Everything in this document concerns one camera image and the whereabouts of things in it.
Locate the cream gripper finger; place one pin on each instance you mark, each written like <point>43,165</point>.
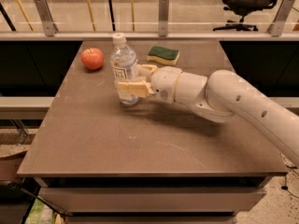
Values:
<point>146,70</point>
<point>140,88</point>

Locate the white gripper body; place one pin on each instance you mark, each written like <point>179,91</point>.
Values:
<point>163,82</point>

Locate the clear blue plastic bottle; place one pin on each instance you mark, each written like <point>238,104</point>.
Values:
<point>123,59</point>

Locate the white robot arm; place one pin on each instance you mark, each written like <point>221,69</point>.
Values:
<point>217,98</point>

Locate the green yellow sponge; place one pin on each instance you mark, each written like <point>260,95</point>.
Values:
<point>163,55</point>

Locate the red apple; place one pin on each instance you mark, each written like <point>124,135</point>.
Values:
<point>92,58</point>

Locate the yellow pole centre left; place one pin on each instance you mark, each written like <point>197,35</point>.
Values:
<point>89,5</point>

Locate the yellow pole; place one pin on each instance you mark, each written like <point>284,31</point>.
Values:
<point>132,14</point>
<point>89,5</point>
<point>25,14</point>

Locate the black office chair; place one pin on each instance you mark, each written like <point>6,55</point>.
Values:
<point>243,8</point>

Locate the metal handrail bar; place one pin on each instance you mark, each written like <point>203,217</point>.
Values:
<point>95,36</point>

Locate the grey table drawer base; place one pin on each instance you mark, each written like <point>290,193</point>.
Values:
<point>164,205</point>

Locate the black diagonal pole left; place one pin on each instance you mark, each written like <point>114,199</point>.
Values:
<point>7,18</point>

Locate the green white package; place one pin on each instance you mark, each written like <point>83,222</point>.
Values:
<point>40,214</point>

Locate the yellow pole far left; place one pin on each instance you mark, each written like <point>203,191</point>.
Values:
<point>25,14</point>

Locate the middle metal railing bracket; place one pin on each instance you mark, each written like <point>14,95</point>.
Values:
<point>163,16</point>

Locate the metal railing bracket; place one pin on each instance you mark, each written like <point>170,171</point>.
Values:
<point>163,16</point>
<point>49,26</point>
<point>276,27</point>

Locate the left metal railing bracket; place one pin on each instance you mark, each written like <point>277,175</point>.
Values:
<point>49,26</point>

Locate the right metal railing bracket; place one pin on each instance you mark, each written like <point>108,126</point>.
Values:
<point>276,27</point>

